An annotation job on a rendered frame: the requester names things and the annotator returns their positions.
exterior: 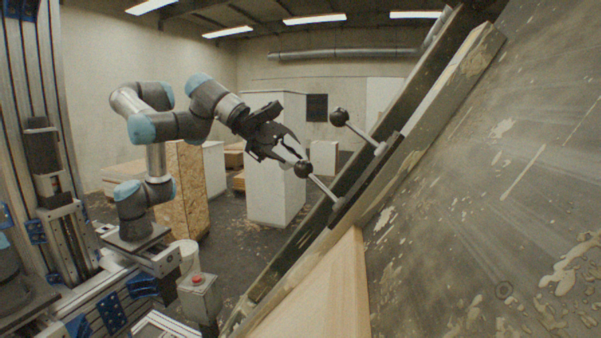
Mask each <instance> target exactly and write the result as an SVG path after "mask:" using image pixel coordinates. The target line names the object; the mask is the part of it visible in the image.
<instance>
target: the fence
mask: <svg viewBox="0 0 601 338"><path fill-rule="evenodd" d="M479 29H480V30H479ZM477 30H479V32H478V33H477V34H476V36H475V38H474V39H473V40H472V42H471V43H470V45H469V46H468V48H467V49H466V50H465V52H464V53H463V54H460V55H459V56H457V54H458V53H459V51H460V50H461V49H462V47H463V45H464V44H465V43H466V41H467V40H468V38H469V37H470V36H471V34H472V33H474V32H475V31H477ZM506 39H507V36H505V35H504V34H503V33H502V32H501V31H500V30H499V29H498V28H496V27H495V26H494V25H493V24H491V23H490V22H489V21H487V22H485V23H483V24H482V25H480V26H478V27H477V28H475V29H473V30H472V31H471V32H470V34H469V36H468V37H467V38H466V40H465V41H464V43H463V44H462V45H461V47H460V49H459V50H458V51H457V53H456V54H455V56H454V57H453V58H452V60H451V62H450V63H449V64H448V66H447V67H446V69H445V70H444V71H443V73H442V74H441V76H440V77H439V79H438V80H437V82H436V83H435V84H434V85H433V87H432V89H431V90H430V91H429V93H428V94H427V96H426V97H425V98H424V100H423V101H422V103H421V104H420V105H419V107H418V108H417V110H416V111H415V112H414V114H413V115H412V117H411V118H410V119H409V121H408V122H407V123H406V125H405V126H404V127H403V129H402V130H401V132H400V133H401V134H403V135H404V136H405V138H404V139H403V141H402V142H401V144H400V145H399V146H398V147H397V149H396V150H395V152H394V153H393V155H391V157H390V158H389V159H388V161H387V162H386V163H385V165H384V166H383V167H382V169H381V170H380V171H379V173H378V174H377V175H376V176H375V178H374V179H373V181H371V183H370V184H369V185H368V187H367V188H366V189H365V191H364V192H363V193H362V194H361V195H360V197H359V198H358V199H357V201H356V202H355V203H354V204H353V205H352V206H351V208H350V209H349V211H348V212H347V213H346V214H345V215H344V216H343V217H342V219H341V220H340V221H339V222H338V224H336V226H335V227H334V228H333V229H332V230H330V229H328V228H327V226H326V228H325V229H324V230H323V231H322V233H321V234H320V235H319V236H318V238H316V240H315V241H314V242H313V243H312V244H311V246H310V247H309V248H308V249H307V250H306V252H305V253H304V254H303V255H302V256H301V257H300V258H299V259H298V260H297V262H296V263H295V264H294V265H293V266H292V268H291V269H289V271H287V273H286V274H285V275H284V276H283V277H282V279H281V280H280V281H279V282H278V283H277V284H276V285H275V287H273V289H271V291H270V292H269V293H268V294H267V295H266V296H265V297H264V299H263V300H262V301H261V302H260V303H259V304H258V305H257V307H256V308H255V309H254V310H253V311H252V312H251V313H250V314H249V315H248V316H247V317H246V318H245V319H244V320H243V321H242V323H241V324H240V325H239V326H238V327H237V328H236V329H235V330H234V332H233V333H232V334H231V335H230V336H228V338H245V337H246V336H247V335H248V334H249V333H250V332H251V331H253V330H254V329H255V328H256V327H257V326H258V325H259V324H260V323H261V322H262V321H263V320H264V319H265V318H266V317H267V316H268V315H269V314H270V313H271V312H272V311H273V310H274V309H275V308H276V307H277V306H278V305H279V303H280V302H281V301H282V300H283V299H284V298H285V297H286V296H287V295H288V294H289V293H290V292H291V291H292V290H293V289H294V288H295V287H296V286H297V285H298V284H299V283H300V282H301V280H302V279H303V278H304V277H305V276H306V275H307V274H308V273H309V272H310V271H311V270H312V269H313V268H314V267H315V266H316V265H317V264H318V263H319V262H320V261H321V259H322V258H323V257H324V256H325V255H326V254H327V253H328V252H329V250H330V249H331V248H332V247H333V246H334V245H335V244H336V243H337V242H338V241H339V240H340V239H341V237H342V236H343V235H344V234H345V233H346V231H347V230H348V229H349V228H350V227H351V226H352V225H353V224H355V225H357V226H358V227H360V228H361V229H362V228H363V227H364V226H365V225H366V223H367V222H368V221H369V220H370V219H371V218H372V217H373V216H374V215H375V213H376V212H377V211H378V210H379V208H380V207H381V206H382V205H383V204H384V203H385V202H386V200H387V199H388V198H389V196H390V195H391V194H392V193H393V192H394V191H395V190H396V188H397V187H398V185H399V184H400V183H401V182H402V181H403V180H404V178H405V177H406V175H407V174H408V173H409V172H410V171H411V170H412V168H413V167H414V165H415V164H416V163H417V162H418V161H419V159H420V158H421V156H422V155H423V154H424V153H425V151H426V150H427V149H428V147H429V146H430V145H431V144H432V142H433V141H434V139H435V138H436V137H437V136H438V134H439V133H440V131H441V130H442V129H443V128H444V126H445V125H446V123H447V122H448V121H449V119H450V118H451V116H452V115H453V114H454V113H455V111H456V110H457V108H458V107H459V106H460V104H461V103H462V101H463V100H464V99H465V97H466V96H467V94H468V93H469V92H470V90H471V89H472V87H473V86H474V85H475V83H476V82H477V80H478V79H479V78H480V76H481V75H482V73H483V72H484V71H485V69H486V67H487V66H488V65H489V63H490V62H491V60H492V59H493V57H494V56H495V54H496V53H497V51H498V50H499V49H500V47H501V45H502V44H503V43H504V41H505V40H506ZM454 64H455V66H454V67H453V69H452V71H451V72H450V73H449V75H448V76H447V78H446V79H445V80H444V82H443V84H442V85H441V86H440V87H439V89H438V90H434V91H433V89H434V87H435V86H436V84H437V83H438V82H439V80H440V79H441V77H442V76H443V74H444V73H445V71H446V70H447V69H448V67H449V66H453V65H454Z"/></svg>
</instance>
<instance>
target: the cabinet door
mask: <svg viewBox="0 0 601 338"><path fill-rule="evenodd" d="M245 338H372V337H371V328H370V311H369V302H368V286H367V278H366V264H365V256H364V243H363V236H362V229H361V228H360V227H358V226H357V225H355V224H353V225H352V226H351V227H350V228H349V229H348V230H347V231H346V233H345V234H344V235H343V236H342V237H341V239H340V240H339V241H338V242H337V243H336V244H335V245H334V246H333V247H332V248H331V249H330V250H329V252H328V253H327V254H326V255H325V256H324V257H323V258H322V259H321V261H320V262H319V263H318V264H317V265H316V266H315V267H314V268H313V269H312V270H311V271H310V272H309V273H308V274H307V275H306V276H305V277H304V278H303V279H302V280H301V281H300V283H299V284H298V285H297V286H296V287H295V288H294V289H293V290H292V291H291V292H290V293H289V294H288V295H287V296H286V297H285V298H284V299H283V300H282V301H281V302H280V303H279V305H278V306H277V307H276V308H275V309H274V310H273V311H272V312H271V313H270V314H269V315H268V316H267V317H266V318H265V319H264V320H263V321H262V322H261V323H260V324H259V325H258V326H257V327H256V328H255V329H254V330H253V331H251V332H250V333H249V334H248V335H247V336H246V337H245Z"/></svg>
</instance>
